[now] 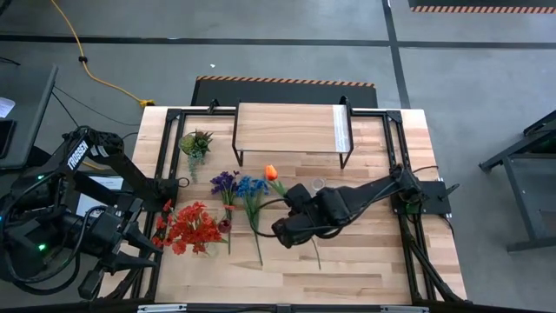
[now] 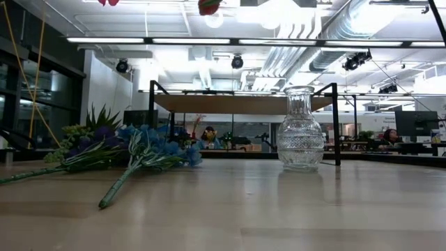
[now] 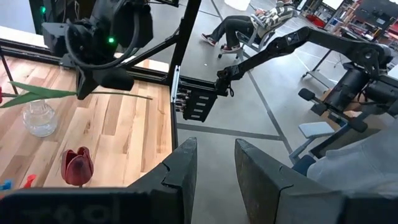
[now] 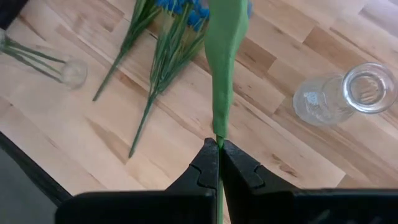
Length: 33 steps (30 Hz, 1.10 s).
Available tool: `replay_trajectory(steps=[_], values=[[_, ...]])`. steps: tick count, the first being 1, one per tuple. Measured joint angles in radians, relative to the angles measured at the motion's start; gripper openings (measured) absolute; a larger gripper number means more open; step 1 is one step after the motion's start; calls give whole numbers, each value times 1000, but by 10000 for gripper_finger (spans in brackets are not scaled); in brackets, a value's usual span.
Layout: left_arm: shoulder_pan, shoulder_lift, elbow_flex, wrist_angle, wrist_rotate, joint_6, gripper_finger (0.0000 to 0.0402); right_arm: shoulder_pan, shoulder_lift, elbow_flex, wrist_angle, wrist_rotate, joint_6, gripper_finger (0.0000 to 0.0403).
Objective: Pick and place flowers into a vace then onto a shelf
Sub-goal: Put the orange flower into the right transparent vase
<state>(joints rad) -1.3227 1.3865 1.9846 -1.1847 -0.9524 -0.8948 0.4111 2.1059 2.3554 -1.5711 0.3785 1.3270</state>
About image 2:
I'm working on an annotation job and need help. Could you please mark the blue artificial flower bunch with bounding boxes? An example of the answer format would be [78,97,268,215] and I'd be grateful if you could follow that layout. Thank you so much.
[98,123,203,210]

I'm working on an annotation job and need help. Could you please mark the purple artificial flower bunch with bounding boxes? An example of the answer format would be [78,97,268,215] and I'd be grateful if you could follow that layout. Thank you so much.
[0,125,135,185]

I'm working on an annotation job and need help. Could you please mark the orange artificial tulip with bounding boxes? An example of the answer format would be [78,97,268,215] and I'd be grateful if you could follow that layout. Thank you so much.
[197,0,224,17]

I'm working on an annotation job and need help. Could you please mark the person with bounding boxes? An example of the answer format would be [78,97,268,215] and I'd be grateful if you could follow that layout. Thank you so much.
[200,125,221,150]
[381,128,402,150]

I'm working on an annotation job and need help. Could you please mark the background flower arrangement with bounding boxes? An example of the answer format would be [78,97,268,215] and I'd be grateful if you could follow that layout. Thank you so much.
[190,114,207,140]

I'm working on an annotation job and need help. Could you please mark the tall patterned glass vase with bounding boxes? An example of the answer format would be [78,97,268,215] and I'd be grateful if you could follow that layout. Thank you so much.
[277,85,325,172]

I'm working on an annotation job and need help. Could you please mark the black computer monitor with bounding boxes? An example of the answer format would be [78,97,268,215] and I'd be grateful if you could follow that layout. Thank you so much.
[394,110,440,142]
[123,109,158,132]

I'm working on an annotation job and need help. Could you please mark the round white ceiling lamp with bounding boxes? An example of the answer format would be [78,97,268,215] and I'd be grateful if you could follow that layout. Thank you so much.
[204,12,224,29]

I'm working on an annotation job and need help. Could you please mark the green artificial succulent plant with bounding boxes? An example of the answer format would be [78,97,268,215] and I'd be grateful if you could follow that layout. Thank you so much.
[43,103,123,164]

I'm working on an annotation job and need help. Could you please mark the wooden shelf with black frame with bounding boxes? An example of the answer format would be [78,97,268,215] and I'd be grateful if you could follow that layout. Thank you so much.
[148,79,358,167]

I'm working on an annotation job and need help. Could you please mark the overhead frame light bar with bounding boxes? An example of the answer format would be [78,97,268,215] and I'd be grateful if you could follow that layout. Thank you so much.
[66,36,446,49]

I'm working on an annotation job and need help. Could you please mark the silver ventilation duct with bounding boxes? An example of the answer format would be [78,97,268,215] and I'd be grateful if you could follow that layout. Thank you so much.
[308,0,371,73]

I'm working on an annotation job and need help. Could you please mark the black aluminium table frame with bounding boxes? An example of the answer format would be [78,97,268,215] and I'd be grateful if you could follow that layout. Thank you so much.
[0,128,446,169]

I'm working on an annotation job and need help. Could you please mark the yellow extension cable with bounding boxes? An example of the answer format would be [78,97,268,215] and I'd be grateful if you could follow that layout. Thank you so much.
[1,0,62,149]

